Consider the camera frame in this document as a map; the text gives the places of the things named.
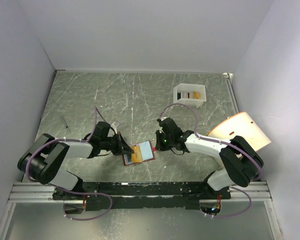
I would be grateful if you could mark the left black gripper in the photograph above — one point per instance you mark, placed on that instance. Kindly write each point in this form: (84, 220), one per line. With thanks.
(122, 146)

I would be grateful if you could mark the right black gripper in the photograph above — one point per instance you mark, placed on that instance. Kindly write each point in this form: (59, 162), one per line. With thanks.
(159, 146)

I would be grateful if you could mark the gold numbered credit card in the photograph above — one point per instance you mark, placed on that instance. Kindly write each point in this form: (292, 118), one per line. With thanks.
(136, 155)

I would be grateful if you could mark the red leather card holder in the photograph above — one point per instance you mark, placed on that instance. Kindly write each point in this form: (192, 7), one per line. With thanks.
(142, 152)

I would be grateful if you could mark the white plastic card tray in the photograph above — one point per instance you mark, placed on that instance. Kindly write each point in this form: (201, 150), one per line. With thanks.
(190, 87)

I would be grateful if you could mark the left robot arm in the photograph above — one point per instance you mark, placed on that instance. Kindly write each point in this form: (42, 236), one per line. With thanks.
(42, 161)

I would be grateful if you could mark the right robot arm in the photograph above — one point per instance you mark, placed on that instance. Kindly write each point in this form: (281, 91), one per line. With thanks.
(240, 164)

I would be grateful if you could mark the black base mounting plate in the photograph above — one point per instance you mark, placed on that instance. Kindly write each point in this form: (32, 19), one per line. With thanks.
(154, 195)

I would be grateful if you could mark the small grey metal rod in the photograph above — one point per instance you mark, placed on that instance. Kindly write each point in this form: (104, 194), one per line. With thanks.
(65, 123)

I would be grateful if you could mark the white orange lamp shade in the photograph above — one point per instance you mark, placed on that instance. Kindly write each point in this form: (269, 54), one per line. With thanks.
(241, 124)

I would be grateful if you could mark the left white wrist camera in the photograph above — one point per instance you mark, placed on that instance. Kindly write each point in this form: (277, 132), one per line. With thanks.
(115, 124)

